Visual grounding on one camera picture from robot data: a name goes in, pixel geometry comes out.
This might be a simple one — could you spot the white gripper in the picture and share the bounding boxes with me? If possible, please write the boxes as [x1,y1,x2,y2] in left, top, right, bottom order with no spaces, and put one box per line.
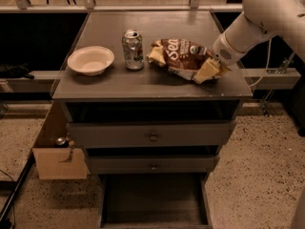
[193,33,244,84]

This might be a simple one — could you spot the brown chip bag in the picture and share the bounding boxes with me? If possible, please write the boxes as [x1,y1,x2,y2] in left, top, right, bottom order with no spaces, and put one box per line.
[148,39,222,82]

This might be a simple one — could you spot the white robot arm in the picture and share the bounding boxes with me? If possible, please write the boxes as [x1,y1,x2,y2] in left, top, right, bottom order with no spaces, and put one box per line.
[207,0,305,229]

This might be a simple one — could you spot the grey drawer cabinet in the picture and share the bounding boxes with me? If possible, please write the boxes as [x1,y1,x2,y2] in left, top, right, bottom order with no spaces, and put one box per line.
[51,10,254,177]

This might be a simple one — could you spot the middle grey drawer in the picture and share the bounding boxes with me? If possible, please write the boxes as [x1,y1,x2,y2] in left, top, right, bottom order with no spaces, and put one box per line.
[85,156,219,174]

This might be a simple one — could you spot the grey drawer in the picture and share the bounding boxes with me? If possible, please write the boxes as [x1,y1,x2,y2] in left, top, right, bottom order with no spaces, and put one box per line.
[67,121,236,148]
[85,156,219,174]
[98,174,213,229]

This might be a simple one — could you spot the top grey drawer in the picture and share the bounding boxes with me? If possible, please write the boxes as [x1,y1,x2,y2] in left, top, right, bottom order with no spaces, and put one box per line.
[67,121,236,148]

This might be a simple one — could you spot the bottom grey drawer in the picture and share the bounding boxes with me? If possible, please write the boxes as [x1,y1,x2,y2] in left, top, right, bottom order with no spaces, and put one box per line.
[98,174,213,229]

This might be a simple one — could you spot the silver soda can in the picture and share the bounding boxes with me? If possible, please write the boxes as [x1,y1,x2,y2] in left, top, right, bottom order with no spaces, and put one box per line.
[122,30,144,71]

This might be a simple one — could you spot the white paper bowl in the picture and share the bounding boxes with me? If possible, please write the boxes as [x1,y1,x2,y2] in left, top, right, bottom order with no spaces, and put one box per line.
[68,46,114,76]

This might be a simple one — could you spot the dark can in box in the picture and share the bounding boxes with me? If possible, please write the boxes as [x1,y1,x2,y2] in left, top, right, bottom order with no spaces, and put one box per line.
[55,137,69,148]

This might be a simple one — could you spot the cardboard box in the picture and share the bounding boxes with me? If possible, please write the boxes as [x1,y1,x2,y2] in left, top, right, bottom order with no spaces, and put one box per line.
[31,101,90,180]

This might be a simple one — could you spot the black object on ledge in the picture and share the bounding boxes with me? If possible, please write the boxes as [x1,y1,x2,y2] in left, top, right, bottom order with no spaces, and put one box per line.
[0,63,34,79]

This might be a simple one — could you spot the white cable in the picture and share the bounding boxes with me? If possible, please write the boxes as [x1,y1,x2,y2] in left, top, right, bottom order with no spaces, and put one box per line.
[248,38,274,88]

